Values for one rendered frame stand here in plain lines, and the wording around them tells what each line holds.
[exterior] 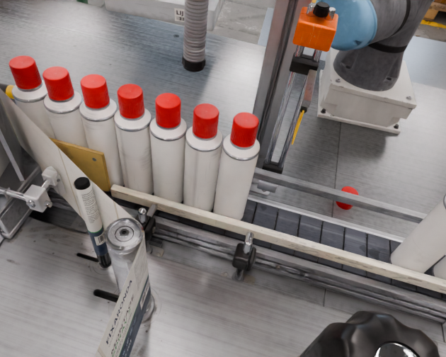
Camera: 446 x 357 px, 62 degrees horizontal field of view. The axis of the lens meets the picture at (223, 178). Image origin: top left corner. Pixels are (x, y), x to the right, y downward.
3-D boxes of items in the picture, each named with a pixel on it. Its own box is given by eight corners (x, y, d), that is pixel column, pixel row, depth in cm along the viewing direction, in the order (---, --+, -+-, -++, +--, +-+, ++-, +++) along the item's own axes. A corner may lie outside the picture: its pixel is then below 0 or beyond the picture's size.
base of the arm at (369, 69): (330, 79, 83) (347, 38, 76) (335, 49, 93) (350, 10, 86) (396, 98, 82) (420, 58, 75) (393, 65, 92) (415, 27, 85)
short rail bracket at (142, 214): (134, 256, 60) (127, 214, 51) (149, 226, 65) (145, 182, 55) (152, 262, 60) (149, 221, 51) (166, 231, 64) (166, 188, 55)
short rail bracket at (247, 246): (226, 285, 59) (236, 247, 50) (231, 268, 61) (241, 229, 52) (245, 290, 59) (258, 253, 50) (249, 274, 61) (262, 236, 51)
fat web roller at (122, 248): (115, 316, 49) (90, 245, 35) (129, 285, 52) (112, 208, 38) (146, 326, 49) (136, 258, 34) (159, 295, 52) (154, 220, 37)
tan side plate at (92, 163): (54, 177, 61) (39, 138, 54) (56, 174, 62) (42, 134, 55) (109, 193, 60) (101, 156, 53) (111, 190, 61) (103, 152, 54)
